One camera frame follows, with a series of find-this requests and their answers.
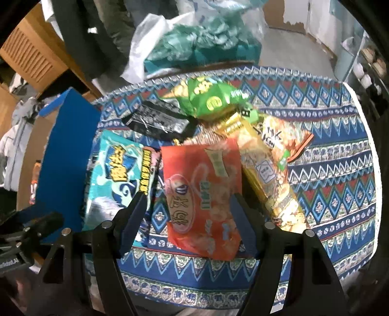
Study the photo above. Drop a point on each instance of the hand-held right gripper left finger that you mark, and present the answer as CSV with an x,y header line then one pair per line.
x,y
130,226

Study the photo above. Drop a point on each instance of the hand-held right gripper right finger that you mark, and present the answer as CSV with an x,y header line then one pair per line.
x,y
243,226

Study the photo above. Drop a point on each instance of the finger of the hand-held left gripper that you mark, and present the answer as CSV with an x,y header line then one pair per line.
x,y
42,226

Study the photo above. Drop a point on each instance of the long yellow snack pack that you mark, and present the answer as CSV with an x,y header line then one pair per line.
x,y
267,182

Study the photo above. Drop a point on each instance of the red snack bag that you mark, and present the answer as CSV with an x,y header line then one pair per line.
x,y
194,188

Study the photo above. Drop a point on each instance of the teal snack bag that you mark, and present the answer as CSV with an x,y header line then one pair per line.
x,y
121,164

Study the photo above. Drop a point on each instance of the blue cardboard box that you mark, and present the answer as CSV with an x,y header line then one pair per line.
x,y
67,152

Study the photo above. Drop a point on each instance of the orange yellow stick snack bag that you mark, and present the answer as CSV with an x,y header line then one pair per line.
x,y
200,136

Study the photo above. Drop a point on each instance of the orange snack bag green patch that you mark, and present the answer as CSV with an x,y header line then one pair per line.
x,y
288,136

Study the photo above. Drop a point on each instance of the black snack bag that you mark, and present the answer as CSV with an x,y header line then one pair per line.
x,y
155,121

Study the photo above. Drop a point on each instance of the grey clothes pile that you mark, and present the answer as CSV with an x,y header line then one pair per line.
x,y
18,142

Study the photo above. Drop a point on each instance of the blue patterned tablecloth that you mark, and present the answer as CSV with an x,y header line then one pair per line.
x,y
334,182

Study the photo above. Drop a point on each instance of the wooden louvred cabinet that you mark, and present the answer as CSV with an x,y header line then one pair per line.
x,y
33,57

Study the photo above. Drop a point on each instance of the white plastic bag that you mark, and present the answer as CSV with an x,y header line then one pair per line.
x,y
136,54

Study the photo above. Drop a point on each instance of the white cup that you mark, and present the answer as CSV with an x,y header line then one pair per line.
x,y
358,70
366,81

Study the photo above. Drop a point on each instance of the clear plastic bag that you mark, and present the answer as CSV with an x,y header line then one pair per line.
x,y
206,39

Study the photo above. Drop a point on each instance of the person in dark clothes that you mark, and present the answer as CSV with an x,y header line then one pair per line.
x,y
91,39

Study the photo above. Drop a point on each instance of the metal shelf rack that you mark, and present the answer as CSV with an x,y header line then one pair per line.
x,y
370,60

